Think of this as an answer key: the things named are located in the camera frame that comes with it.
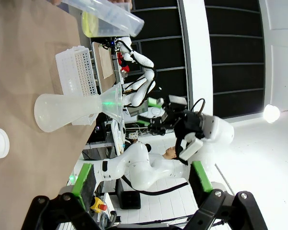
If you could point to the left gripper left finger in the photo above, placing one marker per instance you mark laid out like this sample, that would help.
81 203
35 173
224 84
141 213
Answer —
84 187

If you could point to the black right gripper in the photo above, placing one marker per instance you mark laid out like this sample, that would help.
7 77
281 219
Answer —
187 124

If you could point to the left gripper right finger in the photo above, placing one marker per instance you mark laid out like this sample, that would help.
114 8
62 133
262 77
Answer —
201 182

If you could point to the clear plastic funnel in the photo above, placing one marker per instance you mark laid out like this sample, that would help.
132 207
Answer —
112 103

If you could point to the translucent plastic conical flask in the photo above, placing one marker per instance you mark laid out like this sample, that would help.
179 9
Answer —
60 112

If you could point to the clear plastic measuring cylinder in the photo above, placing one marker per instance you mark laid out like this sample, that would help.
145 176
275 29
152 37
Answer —
105 16

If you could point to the clear beaker with yellow liquid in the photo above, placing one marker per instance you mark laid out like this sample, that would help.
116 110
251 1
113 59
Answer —
88 26

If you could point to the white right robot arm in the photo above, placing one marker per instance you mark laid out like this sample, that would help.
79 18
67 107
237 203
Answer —
139 163

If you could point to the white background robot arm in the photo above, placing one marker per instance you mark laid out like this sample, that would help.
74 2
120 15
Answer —
141 58
141 93

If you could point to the person's left hand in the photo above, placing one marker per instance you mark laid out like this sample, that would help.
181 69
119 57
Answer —
122 1

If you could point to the person's right hand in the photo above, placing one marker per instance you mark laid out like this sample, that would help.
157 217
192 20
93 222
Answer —
56 2

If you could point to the grey box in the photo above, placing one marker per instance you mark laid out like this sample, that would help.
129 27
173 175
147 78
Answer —
139 110

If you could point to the yellow emergency stop button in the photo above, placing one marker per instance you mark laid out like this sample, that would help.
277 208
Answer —
98 204

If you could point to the dark haired seated person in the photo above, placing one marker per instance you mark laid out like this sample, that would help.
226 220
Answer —
170 153

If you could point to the black controller box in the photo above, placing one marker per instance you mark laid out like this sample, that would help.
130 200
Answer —
129 196

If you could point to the red object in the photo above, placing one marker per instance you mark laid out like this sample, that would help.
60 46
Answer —
124 64

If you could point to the brown top background table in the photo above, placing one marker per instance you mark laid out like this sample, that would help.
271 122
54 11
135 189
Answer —
105 64

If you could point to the white perforated plastic basket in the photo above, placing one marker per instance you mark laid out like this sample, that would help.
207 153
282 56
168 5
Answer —
72 69

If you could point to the round ceiling light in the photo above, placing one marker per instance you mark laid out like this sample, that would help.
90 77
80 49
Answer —
271 113

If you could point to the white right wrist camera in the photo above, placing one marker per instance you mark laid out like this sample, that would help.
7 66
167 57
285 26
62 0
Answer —
190 149

